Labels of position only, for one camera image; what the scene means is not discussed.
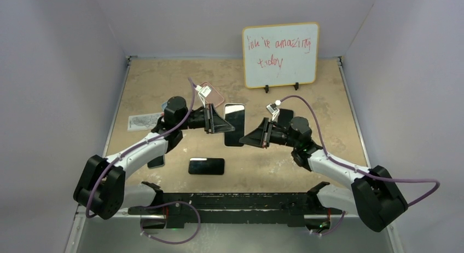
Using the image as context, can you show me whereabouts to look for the whiteboard with red writing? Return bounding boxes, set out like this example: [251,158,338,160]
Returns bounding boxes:
[242,22,320,89]

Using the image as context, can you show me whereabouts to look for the white printed card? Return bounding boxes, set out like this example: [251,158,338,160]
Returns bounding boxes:
[127,113,163,131]

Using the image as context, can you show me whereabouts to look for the green-edged phone at left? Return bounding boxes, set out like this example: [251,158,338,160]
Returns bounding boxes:
[147,156,165,169]

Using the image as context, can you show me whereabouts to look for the aluminium frame rail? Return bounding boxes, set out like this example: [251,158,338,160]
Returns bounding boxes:
[65,215,404,252]

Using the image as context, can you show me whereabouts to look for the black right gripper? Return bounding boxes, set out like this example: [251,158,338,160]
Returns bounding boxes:
[240,118,298,149]

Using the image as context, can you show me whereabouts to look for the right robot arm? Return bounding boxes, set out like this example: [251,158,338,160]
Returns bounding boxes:
[239,117,409,232]

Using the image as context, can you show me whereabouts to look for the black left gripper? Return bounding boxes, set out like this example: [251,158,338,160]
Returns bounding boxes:
[178,104,234,135]

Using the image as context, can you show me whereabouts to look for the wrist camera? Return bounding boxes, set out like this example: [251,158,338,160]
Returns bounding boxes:
[195,85,212,99]
[266,100,281,122]

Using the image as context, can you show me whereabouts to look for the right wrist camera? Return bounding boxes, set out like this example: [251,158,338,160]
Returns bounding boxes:
[266,100,281,122]

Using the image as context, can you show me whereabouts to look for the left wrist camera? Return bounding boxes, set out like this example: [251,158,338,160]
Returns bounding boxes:
[195,85,212,99]

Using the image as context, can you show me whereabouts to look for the pink phone case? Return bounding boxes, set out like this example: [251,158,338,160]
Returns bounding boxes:
[200,82,225,108]

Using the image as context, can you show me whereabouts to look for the black phone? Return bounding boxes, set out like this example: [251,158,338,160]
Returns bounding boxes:
[188,158,225,175]

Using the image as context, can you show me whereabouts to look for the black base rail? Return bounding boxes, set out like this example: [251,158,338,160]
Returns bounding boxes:
[128,190,341,229]

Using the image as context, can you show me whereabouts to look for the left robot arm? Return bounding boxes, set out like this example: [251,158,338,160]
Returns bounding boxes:
[73,96,235,220]

